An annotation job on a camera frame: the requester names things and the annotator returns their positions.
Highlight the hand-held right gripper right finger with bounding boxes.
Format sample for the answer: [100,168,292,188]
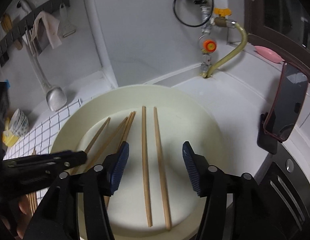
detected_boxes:
[182,141,294,240]

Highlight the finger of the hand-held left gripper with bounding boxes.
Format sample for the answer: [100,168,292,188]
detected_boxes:
[2,150,88,172]

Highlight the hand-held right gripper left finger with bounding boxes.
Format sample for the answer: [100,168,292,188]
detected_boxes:
[23,141,130,240]

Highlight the bundle of chopsticks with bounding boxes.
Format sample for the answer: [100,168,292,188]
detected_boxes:
[26,147,38,217]

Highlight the wooden chopstick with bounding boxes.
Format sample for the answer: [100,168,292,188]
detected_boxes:
[106,111,136,208]
[153,107,172,230]
[104,112,133,208]
[142,106,153,227]
[83,117,111,153]
[71,117,128,175]

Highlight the cream round plastic basin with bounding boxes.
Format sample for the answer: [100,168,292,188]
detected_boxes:
[52,85,232,240]

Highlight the person's left hand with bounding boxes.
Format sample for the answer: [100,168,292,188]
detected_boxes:
[17,197,33,238]

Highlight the white checked cloth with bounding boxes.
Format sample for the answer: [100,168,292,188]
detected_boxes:
[3,97,83,205]

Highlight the yellow plastic bottle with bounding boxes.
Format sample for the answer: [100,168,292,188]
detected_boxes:
[2,120,20,148]

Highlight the stacked white bowls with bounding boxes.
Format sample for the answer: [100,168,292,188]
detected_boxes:
[10,108,29,137]

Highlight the metal cooking spatula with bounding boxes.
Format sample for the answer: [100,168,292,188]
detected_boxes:
[17,0,68,112]

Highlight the black phone holder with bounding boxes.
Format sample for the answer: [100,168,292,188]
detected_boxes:
[257,112,278,155]

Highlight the black gas stove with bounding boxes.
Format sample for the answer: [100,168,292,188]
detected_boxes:
[255,142,310,240]

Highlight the black smartphone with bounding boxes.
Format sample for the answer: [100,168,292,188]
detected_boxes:
[263,61,309,142]

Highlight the steel cleaver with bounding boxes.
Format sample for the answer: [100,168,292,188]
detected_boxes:
[35,31,49,55]

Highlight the gas pipe with valves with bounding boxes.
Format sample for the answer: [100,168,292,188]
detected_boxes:
[199,5,233,78]

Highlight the beige hanging cloth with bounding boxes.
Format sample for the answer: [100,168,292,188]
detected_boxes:
[30,11,62,49]

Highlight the pink soap dish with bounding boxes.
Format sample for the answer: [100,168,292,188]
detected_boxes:
[254,45,284,64]

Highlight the yellow corrugated gas hose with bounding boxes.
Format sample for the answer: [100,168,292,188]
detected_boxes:
[206,21,248,78]

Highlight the yellow wooden utensil handles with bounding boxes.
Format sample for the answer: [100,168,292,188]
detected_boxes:
[0,14,12,33]

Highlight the black wall utensil rack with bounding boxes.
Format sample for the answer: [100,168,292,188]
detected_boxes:
[0,0,70,75]

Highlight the dark brown window frame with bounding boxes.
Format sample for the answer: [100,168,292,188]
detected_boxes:
[242,0,310,63]

